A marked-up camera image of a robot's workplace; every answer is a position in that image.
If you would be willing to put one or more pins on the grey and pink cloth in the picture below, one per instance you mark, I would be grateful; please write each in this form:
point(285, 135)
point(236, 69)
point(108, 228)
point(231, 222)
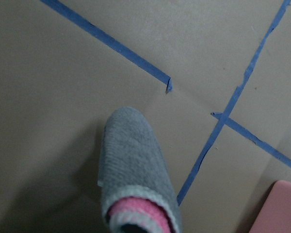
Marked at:
point(137, 194)

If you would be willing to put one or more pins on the pink plastic bin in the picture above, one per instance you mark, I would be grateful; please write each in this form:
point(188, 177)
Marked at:
point(268, 209)

